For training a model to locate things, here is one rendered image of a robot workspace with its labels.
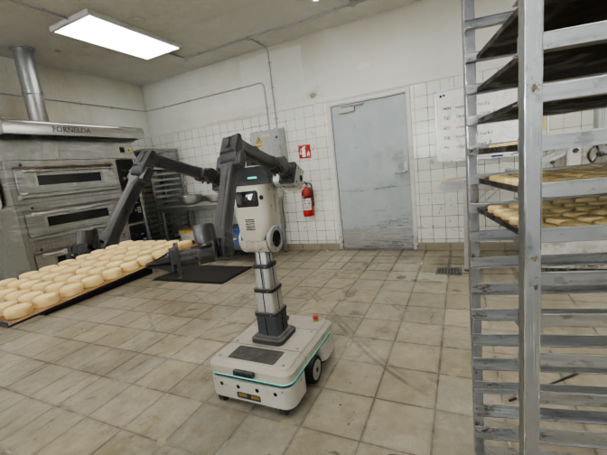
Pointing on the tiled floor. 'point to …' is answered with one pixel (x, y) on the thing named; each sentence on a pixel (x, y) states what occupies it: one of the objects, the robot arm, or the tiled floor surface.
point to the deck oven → (62, 192)
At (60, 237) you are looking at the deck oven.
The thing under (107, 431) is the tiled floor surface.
